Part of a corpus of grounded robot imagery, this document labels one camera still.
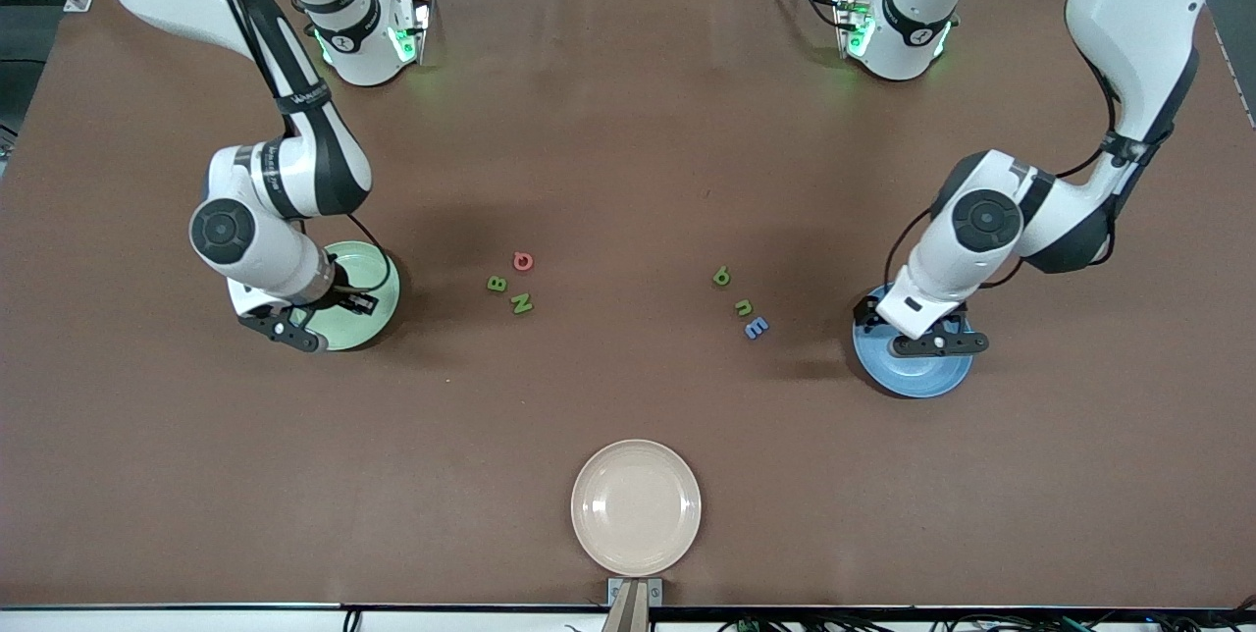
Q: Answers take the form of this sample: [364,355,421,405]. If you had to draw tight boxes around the silver base connector box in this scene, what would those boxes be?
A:
[388,0,433,66]
[832,0,876,60]

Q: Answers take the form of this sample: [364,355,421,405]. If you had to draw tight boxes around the blue plate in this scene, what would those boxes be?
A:
[852,284,975,399]

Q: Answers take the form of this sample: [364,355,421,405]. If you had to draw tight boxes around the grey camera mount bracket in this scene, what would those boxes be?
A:
[606,577,664,632]

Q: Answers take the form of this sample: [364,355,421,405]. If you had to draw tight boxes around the green plate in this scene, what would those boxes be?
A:
[294,239,401,352]

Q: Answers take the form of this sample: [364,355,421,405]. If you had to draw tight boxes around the beige plate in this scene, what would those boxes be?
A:
[570,439,704,578]

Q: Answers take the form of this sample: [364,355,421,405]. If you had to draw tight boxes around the brown table mat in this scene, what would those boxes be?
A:
[0,0,1256,610]

